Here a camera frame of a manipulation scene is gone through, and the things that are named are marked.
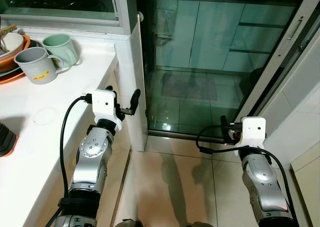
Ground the grey floor mat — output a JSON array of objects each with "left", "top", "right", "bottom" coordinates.
[{"left": 160, "top": 72, "right": 219, "bottom": 101}]

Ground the pale green mug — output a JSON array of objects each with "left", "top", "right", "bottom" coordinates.
[{"left": 42, "top": 33, "right": 81, "bottom": 68}]

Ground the grey mug with yellow label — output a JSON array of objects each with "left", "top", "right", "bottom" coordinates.
[{"left": 14, "top": 46, "right": 65, "bottom": 85}]

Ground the hanging towel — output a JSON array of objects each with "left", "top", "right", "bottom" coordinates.
[{"left": 154, "top": 0, "right": 179, "bottom": 36}]

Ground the cream low cabinet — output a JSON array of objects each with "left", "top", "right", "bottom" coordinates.
[{"left": 290, "top": 141, "right": 320, "bottom": 227}]

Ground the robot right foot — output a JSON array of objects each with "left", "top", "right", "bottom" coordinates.
[{"left": 187, "top": 220, "right": 216, "bottom": 227}]

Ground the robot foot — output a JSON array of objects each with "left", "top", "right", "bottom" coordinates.
[
  {"left": 113, "top": 219, "right": 144, "bottom": 227},
  {"left": 187, "top": 220, "right": 216, "bottom": 227}
]

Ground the orange bowl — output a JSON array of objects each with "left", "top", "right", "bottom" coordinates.
[{"left": 0, "top": 34, "right": 32, "bottom": 73}]

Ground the white bowl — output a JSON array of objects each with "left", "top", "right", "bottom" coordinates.
[{"left": 0, "top": 31, "right": 25, "bottom": 57}]

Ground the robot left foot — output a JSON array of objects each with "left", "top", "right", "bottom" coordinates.
[{"left": 113, "top": 219, "right": 144, "bottom": 227}]

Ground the black and orange object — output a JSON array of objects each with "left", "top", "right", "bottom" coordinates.
[{"left": 0, "top": 122, "right": 19, "bottom": 158}]

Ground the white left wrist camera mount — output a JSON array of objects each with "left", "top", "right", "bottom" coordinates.
[{"left": 89, "top": 89, "right": 125, "bottom": 126}]

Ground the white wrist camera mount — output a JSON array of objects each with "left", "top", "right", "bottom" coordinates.
[
  {"left": 234, "top": 116, "right": 267, "bottom": 149},
  {"left": 89, "top": 89, "right": 125, "bottom": 126}
]

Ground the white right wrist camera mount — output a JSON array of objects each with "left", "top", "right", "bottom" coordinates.
[{"left": 234, "top": 116, "right": 267, "bottom": 149}]

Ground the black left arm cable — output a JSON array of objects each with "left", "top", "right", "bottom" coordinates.
[{"left": 59, "top": 94, "right": 94, "bottom": 199}]

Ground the glass window with white frame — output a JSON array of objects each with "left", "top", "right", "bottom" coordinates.
[{"left": 0, "top": 0, "right": 132, "bottom": 36}]

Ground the metal door handle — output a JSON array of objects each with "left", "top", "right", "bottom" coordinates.
[{"left": 287, "top": 16, "right": 305, "bottom": 41}]

